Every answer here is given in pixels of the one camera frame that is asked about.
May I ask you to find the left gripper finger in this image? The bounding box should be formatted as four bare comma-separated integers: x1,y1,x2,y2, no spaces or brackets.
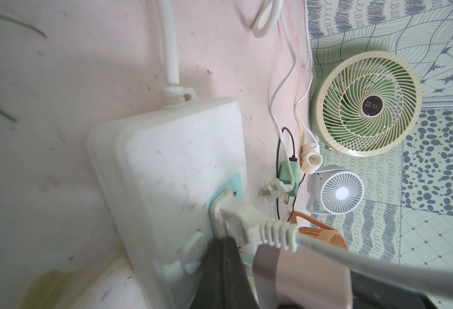
190,236,259,309

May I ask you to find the green USB charger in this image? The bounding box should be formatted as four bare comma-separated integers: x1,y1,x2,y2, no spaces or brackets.
279,156,301,197

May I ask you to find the white power strip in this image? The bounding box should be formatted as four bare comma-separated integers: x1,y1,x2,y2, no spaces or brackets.
87,98,249,308

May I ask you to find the white fan plug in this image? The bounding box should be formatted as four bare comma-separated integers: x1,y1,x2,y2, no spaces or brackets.
210,190,298,252

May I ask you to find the orange small fan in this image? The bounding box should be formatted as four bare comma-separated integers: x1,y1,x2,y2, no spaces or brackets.
289,211,349,251

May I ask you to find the small white desk fan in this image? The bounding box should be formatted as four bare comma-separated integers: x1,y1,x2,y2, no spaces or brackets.
307,166,365,215

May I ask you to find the large green fan right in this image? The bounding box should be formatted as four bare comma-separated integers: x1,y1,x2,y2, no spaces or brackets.
310,51,423,157

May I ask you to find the pink USB charger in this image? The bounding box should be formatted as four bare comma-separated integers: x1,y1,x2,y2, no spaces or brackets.
252,245,353,308

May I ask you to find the white two-pin plug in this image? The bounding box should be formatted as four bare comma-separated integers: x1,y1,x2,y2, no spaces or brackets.
259,178,291,202

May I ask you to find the white cylindrical adapter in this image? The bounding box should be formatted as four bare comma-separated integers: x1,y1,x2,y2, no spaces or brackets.
301,143,324,175

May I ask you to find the white power strip cord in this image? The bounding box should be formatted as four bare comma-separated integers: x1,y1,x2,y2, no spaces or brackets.
156,0,196,109

